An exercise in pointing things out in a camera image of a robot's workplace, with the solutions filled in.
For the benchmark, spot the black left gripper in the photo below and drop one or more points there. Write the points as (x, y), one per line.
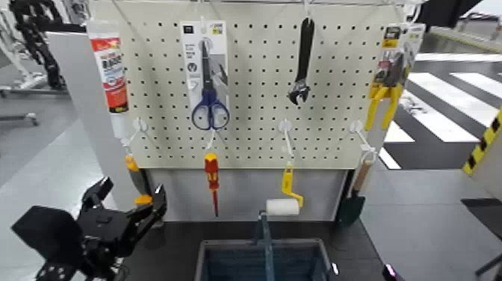
(102, 229)

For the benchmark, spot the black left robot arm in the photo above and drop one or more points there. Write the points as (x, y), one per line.
(51, 239)

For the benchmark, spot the grey blue plastic crate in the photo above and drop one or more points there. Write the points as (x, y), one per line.
(298, 259)

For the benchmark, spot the yellow grey scraper brush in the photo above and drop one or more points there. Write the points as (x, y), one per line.
(138, 178)

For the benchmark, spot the white pegboard hook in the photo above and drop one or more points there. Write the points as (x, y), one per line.
(362, 137)
(286, 135)
(212, 139)
(139, 127)

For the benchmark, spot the red yellow screwdriver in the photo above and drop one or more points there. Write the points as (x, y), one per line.
(212, 172)

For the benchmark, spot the grey partition panel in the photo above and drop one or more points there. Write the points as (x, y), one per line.
(88, 117)

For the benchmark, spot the white red sealant tube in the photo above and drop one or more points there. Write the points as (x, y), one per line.
(111, 74)

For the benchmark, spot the blue scissors in package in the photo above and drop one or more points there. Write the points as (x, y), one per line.
(208, 78)

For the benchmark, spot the beige perforated pegboard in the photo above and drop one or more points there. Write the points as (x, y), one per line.
(259, 98)

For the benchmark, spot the black adjustable wrench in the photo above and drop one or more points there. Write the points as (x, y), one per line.
(302, 63)

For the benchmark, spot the black device with purple light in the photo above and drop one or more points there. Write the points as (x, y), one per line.
(389, 272)

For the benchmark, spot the yellow pliers in package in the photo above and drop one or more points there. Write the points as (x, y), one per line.
(390, 74)

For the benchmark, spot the yellow black striped barrier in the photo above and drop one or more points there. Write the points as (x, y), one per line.
(484, 143)

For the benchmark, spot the white metal stand frame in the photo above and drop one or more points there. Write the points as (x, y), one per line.
(19, 78)

